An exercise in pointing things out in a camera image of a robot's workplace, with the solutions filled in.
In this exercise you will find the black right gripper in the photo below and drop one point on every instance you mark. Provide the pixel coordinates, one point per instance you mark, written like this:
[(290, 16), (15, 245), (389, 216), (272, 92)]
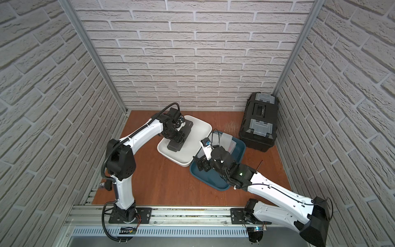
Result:
[(203, 161)]

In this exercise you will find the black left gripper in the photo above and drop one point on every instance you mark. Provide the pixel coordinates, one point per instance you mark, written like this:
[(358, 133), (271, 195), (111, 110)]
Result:
[(180, 134)]

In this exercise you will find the black pencil case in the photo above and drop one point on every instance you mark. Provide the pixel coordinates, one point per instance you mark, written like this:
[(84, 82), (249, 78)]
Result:
[(187, 130)]

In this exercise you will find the teal plastic tray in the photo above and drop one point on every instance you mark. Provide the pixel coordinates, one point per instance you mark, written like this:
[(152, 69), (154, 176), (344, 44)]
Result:
[(212, 178)]

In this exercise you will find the white plastic tray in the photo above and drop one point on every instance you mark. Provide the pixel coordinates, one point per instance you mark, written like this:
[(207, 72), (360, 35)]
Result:
[(192, 145)]

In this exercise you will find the clear pencil case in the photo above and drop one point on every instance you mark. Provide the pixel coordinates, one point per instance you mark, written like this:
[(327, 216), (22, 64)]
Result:
[(224, 140)]

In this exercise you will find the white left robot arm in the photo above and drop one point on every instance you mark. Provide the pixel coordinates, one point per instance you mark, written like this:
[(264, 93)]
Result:
[(120, 164)]

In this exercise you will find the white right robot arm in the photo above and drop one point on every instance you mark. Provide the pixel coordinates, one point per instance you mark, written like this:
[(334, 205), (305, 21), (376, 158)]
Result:
[(309, 217)]

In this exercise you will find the black plastic toolbox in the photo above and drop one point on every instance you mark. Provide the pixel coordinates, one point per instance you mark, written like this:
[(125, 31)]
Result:
[(259, 123)]

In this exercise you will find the small black clamp part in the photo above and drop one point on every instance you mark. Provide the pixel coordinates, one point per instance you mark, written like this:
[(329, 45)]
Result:
[(107, 185)]

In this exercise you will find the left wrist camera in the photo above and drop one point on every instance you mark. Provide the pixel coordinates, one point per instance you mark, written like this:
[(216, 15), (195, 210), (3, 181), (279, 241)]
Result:
[(176, 117)]

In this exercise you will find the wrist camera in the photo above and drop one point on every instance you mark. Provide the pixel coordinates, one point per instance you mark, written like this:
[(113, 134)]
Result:
[(176, 117), (207, 147)]

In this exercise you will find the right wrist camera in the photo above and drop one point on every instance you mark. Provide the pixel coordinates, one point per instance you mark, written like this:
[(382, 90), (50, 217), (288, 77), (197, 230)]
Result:
[(207, 147)]

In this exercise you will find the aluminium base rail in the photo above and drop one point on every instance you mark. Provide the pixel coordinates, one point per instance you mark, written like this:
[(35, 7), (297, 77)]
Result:
[(163, 216)]

